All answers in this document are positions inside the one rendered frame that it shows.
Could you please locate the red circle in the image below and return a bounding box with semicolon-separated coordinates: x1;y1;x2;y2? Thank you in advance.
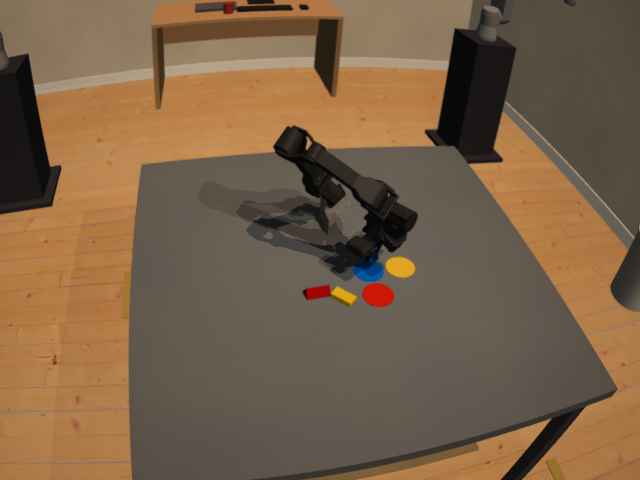
362;284;394;307

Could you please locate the orange circle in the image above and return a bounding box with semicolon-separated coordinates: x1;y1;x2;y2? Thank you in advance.
386;257;415;278

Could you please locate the blue circle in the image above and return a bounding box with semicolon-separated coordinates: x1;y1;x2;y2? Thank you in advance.
353;260;384;282

